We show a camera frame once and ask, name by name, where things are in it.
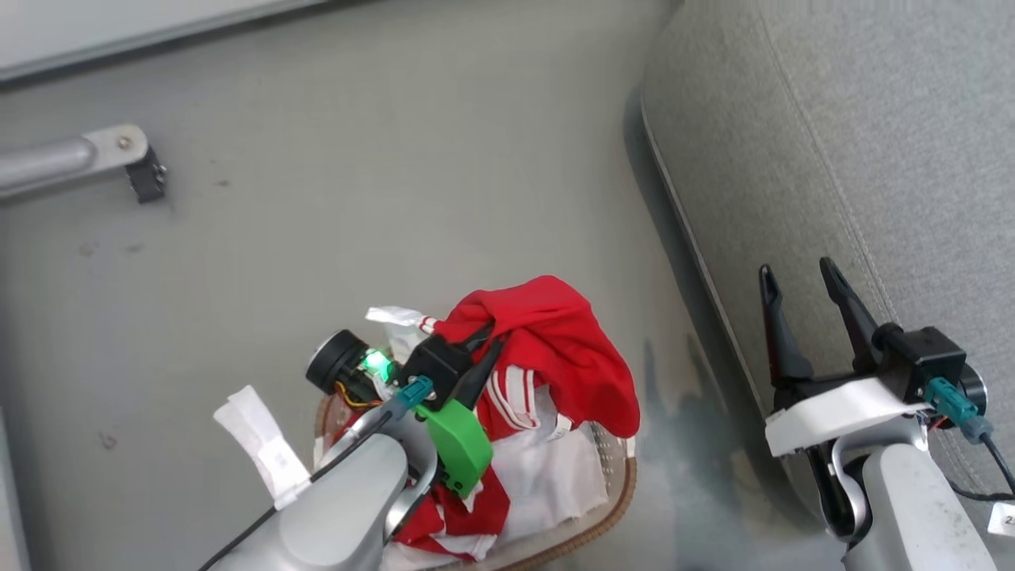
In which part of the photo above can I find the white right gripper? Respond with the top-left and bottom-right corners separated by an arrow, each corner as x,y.
759,257 -> 935,458

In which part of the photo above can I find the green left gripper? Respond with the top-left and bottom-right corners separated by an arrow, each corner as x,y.
414,320 -> 507,499

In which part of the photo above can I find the red white-striped garment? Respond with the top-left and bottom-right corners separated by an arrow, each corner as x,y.
329,275 -> 642,562

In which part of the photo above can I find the white brown-rimmed laundry basket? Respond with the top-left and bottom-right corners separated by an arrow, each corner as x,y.
313,393 -> 638,571

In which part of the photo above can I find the white garment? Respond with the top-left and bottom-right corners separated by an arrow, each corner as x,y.
313,305 -> 611,571

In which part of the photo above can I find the grey fabric sofa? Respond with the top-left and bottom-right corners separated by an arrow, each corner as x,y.
641,0 -> 1015,571

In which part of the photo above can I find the white label strip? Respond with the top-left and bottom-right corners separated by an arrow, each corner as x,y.
213,385 -> 312,510

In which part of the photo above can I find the black caster wheel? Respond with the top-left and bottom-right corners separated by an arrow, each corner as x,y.
125,147 -> 167,205

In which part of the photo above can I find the grey metal partition foot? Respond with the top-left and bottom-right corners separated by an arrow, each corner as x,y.
0,123 -> 150,203

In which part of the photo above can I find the wide white partition panel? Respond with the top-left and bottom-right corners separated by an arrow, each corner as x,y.
0,0 -> 278,71

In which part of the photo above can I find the teal left cable connector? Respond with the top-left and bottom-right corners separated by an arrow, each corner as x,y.
396,377 -> 435,409

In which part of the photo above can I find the teal cable connector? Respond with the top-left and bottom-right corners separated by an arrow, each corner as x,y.
924,377 -> 992,445
396,377 -> 435,409

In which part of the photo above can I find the teal right cable connector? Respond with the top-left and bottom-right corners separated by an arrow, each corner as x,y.
924,377 -> 992,445

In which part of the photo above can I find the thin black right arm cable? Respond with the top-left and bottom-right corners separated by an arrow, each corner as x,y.
948,432 -> 1015,502

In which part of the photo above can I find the grey metal partition rail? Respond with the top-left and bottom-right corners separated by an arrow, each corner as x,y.
0,0 -> 334,84

